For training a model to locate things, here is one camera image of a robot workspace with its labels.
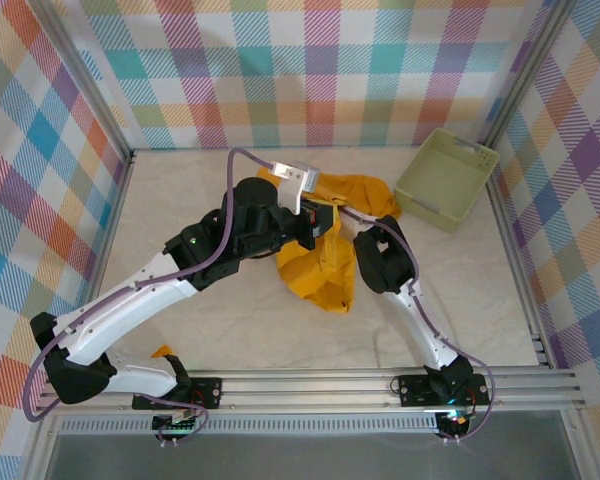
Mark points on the aluminium frame post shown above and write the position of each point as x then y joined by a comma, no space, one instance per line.
86,75
524,75

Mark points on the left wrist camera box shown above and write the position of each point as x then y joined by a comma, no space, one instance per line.
292,180

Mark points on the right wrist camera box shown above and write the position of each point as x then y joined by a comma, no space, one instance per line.
348,226

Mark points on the controller circuit board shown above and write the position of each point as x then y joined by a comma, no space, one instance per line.
177,425
455,420

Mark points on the light green plastic basket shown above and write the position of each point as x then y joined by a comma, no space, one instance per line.
440,175

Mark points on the yellow t-shirt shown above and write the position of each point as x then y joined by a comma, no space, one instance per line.
310,280

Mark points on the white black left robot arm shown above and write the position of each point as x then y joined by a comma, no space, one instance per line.
130,305

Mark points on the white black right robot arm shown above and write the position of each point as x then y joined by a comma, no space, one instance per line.
420,320

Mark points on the aluminium mounting rail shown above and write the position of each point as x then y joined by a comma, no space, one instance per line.
305,390

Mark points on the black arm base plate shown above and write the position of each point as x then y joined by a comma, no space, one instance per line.
415,390
205,392

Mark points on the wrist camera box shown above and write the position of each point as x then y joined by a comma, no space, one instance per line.
348,226
292,180

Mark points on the aluminium table side rail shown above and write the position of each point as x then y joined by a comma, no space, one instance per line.
105,250
514,250

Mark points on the grey metal panel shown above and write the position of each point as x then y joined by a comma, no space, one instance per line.
305,457

